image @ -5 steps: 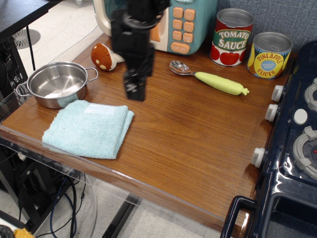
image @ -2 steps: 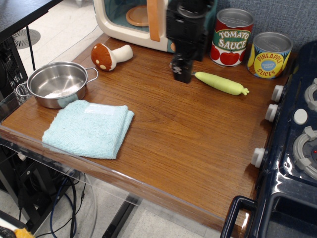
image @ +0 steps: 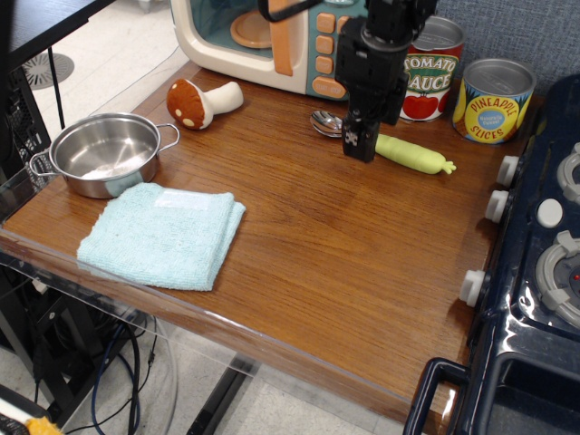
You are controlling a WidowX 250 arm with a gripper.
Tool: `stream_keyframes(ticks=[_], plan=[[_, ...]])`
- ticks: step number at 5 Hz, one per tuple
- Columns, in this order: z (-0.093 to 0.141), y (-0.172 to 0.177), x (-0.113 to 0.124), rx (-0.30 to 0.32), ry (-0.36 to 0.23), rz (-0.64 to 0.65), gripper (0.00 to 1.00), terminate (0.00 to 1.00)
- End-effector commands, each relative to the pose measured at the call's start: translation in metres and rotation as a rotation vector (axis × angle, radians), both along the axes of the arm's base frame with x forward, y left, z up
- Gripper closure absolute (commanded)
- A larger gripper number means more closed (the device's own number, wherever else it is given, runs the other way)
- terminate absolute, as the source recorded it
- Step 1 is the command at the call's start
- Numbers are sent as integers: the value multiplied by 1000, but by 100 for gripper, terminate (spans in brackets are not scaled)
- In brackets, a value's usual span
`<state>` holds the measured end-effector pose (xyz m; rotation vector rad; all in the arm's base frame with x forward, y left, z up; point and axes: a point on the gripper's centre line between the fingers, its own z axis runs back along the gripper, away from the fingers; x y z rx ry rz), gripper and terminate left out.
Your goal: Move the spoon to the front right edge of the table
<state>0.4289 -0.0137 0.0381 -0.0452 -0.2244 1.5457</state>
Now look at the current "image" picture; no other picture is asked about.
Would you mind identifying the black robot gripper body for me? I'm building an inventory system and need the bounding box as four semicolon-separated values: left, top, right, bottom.
335;16;409;125

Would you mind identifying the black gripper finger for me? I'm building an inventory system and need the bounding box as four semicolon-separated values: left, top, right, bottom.
363;121;381;162
342;113;366;160

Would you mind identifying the spoon with green carrot handle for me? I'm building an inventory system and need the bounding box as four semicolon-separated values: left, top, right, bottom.
310;110;457;175

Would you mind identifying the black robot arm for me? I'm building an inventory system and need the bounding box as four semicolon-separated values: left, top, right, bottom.
335;1;437;162

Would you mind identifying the tomato sauce can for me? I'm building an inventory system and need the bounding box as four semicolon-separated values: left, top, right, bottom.
400;16;466;121

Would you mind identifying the pineapple slices can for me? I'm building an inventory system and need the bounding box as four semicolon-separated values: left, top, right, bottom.
452;58;537;145

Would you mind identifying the teal toy microwave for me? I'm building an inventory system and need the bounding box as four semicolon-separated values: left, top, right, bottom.
170;0;367;101

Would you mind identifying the plush brown mushroom toy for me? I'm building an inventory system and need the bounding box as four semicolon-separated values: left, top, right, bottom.
166;79;244;130

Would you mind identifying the light blue folded cloth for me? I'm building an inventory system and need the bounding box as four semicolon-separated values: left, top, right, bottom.
77;183;246;291

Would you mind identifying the small stainless steel pot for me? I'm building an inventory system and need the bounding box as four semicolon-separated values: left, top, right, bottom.
28;112;180;199

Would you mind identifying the black table leg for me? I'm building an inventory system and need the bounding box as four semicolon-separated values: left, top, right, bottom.
186;368;247;435

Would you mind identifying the dark blue toy stove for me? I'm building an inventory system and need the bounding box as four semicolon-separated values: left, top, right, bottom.
404;75;579;434

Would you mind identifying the black side desk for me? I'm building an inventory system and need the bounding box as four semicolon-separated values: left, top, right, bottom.
1;1;111;181

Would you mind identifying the yellow object at floor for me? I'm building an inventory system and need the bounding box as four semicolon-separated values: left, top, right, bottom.
24;417;63;435

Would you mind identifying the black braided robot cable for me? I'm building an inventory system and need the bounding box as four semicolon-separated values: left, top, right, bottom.
256;0;325;24

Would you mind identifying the blue floor cable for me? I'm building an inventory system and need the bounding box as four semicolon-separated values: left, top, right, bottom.
90;324;141;435

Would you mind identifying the black floor cable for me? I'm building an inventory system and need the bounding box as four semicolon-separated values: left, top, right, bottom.
63;316;160;435

